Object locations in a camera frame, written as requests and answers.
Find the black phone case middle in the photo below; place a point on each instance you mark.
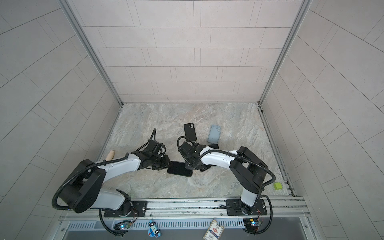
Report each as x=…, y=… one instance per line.
x=190, y=132

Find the wooden roller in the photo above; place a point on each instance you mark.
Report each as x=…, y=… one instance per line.
x=110, y=155

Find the left circuit board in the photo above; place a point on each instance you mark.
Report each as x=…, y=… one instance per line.
x=122, y=226

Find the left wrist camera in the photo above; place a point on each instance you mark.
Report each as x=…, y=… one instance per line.
x=156, y=148

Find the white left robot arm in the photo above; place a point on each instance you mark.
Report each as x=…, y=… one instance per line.
x=82, y=189

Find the circuit board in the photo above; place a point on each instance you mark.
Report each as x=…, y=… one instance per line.
x=122, y=226
x=251, y=224

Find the light blue phone case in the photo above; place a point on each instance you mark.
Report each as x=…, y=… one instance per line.
x=214, y=135

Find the aluminium left corner post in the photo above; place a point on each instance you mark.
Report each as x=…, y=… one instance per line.
x=68, y=12

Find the red white card tag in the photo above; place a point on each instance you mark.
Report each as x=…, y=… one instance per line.
x=214, y=231

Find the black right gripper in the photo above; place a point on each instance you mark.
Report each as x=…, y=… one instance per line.
x=187, y=166

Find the green cube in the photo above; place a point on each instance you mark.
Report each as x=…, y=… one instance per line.
x=278, y=186

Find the black phone right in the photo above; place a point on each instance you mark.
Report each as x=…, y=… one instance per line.
x=214, y=146

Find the blue white sticker tag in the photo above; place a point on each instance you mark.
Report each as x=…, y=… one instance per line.
x=153, y=230

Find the aluminium right corner post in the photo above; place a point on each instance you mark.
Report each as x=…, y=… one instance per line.
x=290, y=38

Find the purple-edged phone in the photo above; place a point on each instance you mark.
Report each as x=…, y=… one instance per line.
x=179, y=169
x=203, y=168

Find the aluminium corner post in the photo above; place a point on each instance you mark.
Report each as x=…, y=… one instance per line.
x=68, y=12
x=290, y=38

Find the right circuit board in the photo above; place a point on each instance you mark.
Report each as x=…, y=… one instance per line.
x=251, y=224

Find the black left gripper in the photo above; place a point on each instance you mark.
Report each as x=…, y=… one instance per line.
x=166, y=161

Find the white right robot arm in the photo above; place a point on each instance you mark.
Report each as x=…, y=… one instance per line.
x=250, y=171

